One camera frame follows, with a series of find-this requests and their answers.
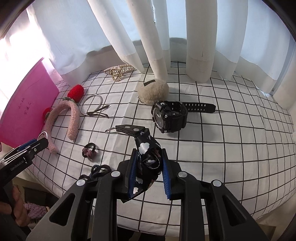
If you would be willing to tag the beige plush round pouch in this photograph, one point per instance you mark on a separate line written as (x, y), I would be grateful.
(152, 91)

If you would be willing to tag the white curtain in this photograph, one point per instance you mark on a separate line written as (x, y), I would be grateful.
(79, 37)

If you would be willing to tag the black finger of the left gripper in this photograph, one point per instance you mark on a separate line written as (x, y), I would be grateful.
(21, 157)

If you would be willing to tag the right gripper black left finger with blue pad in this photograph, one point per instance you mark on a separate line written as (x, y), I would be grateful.
(87, 211)

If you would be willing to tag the pink plastic basin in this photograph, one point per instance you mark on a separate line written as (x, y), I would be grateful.
(22, 119)

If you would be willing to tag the pearl hair claw clip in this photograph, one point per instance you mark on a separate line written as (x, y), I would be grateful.
(117, 72)

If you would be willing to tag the thin dark hair pin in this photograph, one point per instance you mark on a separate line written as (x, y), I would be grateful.
(99, 112)

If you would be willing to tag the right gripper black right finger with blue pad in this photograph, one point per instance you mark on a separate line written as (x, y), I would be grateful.
(207, 203)

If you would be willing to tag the person's left hand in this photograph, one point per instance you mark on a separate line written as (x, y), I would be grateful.
(19, 211)

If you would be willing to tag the black digital wristwatch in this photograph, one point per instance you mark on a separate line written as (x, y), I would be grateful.
(171, 116)

